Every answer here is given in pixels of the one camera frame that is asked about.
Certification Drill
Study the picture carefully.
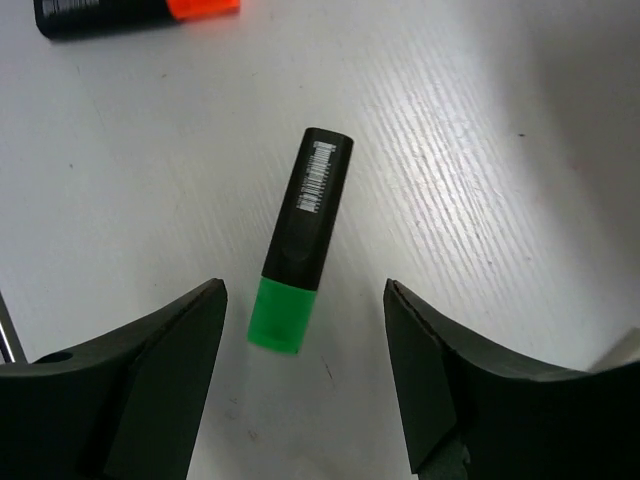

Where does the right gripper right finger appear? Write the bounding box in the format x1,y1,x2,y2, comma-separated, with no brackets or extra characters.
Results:
383,280,639,479

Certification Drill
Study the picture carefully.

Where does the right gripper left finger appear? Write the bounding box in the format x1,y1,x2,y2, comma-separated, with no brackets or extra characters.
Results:
1,279,227,479

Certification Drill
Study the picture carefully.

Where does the green highlighter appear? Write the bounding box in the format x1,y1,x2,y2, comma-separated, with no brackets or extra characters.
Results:
247,127,354,354

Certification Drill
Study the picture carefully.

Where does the orange highlighter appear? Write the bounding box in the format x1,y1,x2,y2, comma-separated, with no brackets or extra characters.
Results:
33,0,241,40

